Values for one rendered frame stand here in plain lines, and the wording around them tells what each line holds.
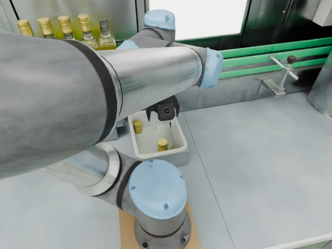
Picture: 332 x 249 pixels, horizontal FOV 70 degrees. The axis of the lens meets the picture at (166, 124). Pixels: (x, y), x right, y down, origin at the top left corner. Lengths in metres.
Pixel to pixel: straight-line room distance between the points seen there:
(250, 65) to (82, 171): 0.82
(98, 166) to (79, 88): 0.31
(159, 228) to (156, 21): 0.45
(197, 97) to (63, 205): 0.63
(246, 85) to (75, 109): 0.97
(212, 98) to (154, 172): 0.61
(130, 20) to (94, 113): 0.83
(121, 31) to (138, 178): 0.65
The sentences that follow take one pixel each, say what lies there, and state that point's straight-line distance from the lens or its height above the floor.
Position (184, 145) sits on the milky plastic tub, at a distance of 0.78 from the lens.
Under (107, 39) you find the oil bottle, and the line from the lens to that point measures 0.86.
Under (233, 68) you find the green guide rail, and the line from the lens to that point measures 1.03.
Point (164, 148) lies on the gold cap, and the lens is 0.83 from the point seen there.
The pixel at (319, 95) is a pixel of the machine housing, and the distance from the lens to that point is 1.21.
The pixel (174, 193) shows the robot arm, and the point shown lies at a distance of 0.49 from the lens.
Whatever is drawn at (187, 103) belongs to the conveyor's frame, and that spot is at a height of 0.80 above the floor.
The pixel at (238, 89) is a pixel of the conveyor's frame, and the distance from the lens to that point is 1.08.
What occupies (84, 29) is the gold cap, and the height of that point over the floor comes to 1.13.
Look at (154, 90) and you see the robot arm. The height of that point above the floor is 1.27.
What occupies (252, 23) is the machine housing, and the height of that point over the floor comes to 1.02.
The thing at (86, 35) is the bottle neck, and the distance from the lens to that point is 0.86.
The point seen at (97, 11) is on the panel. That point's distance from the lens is 0.98.
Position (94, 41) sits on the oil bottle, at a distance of 0.86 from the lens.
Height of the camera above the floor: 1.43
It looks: 44 degrees down
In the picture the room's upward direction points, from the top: straight up
